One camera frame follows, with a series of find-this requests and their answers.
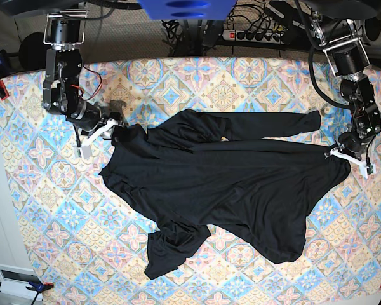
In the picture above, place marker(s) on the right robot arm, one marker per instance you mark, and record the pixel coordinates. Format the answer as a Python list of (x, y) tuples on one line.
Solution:
[(64, 32)]

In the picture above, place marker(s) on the white box with dark window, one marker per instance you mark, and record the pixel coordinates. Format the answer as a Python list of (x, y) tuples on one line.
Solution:
[(12, 273)]

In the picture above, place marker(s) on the blue clamp bottom left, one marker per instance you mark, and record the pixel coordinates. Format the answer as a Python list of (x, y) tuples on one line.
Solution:
[(30, 290)]

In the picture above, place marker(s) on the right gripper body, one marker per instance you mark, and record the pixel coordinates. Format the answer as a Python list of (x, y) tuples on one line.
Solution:
[(111, 116)]

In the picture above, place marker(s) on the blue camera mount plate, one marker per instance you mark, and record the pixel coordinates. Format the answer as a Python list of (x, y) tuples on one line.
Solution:
[(187, 9)]

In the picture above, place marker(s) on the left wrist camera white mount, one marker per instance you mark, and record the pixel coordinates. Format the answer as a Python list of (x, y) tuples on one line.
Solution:
[(366, 166)]

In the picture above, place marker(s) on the black t-shirt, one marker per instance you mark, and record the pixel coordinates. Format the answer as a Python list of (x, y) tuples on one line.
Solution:
[(235, 170)]

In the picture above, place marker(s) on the black round stool seat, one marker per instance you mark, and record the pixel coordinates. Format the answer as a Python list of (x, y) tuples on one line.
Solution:
[(32, 52)]

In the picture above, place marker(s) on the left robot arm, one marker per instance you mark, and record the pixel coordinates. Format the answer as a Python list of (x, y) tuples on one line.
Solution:
[(332, 29)]

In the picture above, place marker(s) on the patterned colourful tablecloth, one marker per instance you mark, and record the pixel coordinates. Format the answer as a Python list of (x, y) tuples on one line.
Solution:
[(89, 243)]

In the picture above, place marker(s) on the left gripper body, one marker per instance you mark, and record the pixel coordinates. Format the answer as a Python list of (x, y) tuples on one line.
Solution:
[(350, 143)]

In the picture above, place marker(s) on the white power strip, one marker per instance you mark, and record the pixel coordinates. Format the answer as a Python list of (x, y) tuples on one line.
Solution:
[(252, 36)]

